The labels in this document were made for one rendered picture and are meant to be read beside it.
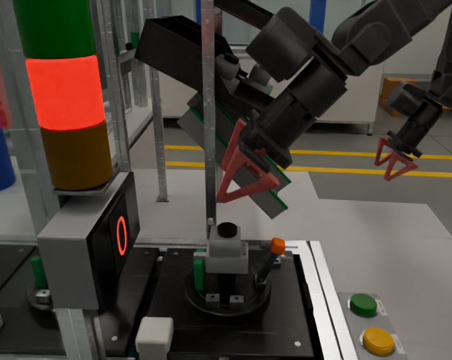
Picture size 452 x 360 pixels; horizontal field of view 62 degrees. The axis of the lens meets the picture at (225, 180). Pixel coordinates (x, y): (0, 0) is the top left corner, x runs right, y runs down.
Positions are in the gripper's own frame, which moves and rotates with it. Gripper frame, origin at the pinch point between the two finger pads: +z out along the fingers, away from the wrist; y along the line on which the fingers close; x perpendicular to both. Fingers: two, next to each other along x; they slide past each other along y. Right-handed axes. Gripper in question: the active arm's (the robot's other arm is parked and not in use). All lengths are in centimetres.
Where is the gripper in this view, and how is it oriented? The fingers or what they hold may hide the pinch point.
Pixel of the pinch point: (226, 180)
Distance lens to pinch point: 52.6
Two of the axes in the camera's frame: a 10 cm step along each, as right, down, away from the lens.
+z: -6.6, 6.7, 3.4
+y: -0.5, 4.2, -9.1
